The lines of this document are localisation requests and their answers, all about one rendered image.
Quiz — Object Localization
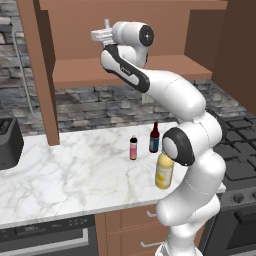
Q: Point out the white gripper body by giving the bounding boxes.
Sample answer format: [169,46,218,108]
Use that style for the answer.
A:
[90,27,116,42]

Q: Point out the brown wooden cabinet door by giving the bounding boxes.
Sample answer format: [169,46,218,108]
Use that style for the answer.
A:
[211,0,256,116]
[16,0,61,147]

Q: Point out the small pink drink bottle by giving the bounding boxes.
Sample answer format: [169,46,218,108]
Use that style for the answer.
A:
[129,135,139,161]

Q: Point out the dark brown beer bottle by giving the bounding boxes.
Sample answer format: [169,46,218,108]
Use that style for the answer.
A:
[149,121,161,154]

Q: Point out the black toaster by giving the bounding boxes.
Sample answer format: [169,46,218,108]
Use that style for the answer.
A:
[0,116,25,171]

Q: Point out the yellow juice bottle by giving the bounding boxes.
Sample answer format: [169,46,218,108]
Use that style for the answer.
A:
[154,152,175,191]

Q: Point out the brown wooden drawer front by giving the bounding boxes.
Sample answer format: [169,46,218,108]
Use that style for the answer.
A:
[119,225,175,256]
[119,203,168,230]

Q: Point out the black stove with oven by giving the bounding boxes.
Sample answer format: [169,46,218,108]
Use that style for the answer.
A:
[199,108,256,256]

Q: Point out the black dishwasher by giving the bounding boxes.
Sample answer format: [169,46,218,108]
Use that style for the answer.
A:
[0,214,100,256]

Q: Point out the open wooden wall cabinet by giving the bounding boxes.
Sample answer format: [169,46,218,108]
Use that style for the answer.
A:
[33,0,230,90]

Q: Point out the grey cabinet door handle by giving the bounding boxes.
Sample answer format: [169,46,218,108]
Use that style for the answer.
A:
[11,16,44,122]

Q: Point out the black oven door handle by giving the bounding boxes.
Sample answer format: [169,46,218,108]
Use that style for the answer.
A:
[234,209,256,226]

